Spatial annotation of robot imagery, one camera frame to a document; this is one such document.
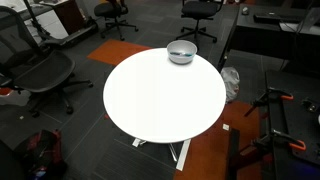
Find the black padded office chair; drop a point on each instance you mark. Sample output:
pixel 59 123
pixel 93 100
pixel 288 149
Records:
pixel 198 9

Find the small white floor tag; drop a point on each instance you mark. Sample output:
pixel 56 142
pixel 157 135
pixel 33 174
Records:
pixel 226 127

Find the black mesh office chair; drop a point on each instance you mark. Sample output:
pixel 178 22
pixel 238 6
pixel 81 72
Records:
pixel 43 71

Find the white round bowl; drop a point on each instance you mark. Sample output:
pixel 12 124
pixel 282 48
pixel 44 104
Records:
pixel 181 59

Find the white desk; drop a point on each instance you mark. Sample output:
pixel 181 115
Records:
pixel 50 21

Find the grey computer mouse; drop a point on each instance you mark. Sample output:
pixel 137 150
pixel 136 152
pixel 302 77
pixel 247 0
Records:
pixel 245 10

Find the grey laptop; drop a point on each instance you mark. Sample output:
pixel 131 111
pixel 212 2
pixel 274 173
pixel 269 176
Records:
pixel 308 21

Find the white plastic bag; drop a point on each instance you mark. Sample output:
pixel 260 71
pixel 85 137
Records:
pixel 230 81

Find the red black backpack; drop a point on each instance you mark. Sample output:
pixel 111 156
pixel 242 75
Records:
pixel 41 150

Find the black office chair orange back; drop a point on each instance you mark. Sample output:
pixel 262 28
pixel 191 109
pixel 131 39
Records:
pixel 110 9

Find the black keyboard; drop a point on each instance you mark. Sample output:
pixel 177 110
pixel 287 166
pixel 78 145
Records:
pixel 270 17

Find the brown wooden cabinet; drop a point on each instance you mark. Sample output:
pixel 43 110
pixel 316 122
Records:
pixel 68 15

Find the small black device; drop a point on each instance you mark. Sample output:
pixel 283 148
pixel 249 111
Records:
pixel 310 105

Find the white table base legs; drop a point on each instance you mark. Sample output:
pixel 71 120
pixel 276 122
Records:
pixel 183 155

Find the black office desk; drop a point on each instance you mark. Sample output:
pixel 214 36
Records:
pixel 260 36

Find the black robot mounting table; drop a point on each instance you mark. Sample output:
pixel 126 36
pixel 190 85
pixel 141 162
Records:
pixel 293 130

